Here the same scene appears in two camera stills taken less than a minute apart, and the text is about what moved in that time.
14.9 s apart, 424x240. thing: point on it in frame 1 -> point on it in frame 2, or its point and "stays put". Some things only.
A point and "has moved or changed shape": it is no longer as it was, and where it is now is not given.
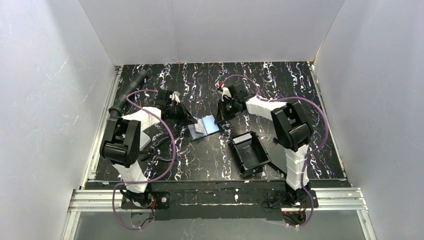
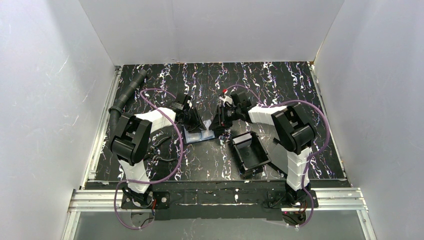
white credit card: (199, 126) has moved or changed shape
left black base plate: (151, 200) stays put
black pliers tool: (152, 151) stays put
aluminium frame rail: (350, 199) stays put
